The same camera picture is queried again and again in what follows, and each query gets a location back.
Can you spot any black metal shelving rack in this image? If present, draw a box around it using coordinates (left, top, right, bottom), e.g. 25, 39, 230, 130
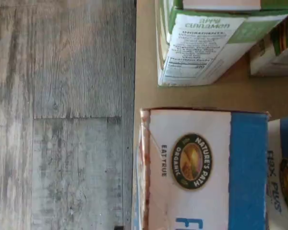
121, 0, 288, 230

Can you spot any blue white flax oatmeal box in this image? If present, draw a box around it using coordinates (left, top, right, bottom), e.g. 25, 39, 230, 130
266, 115, 288, 230
131, 107, 272, 230

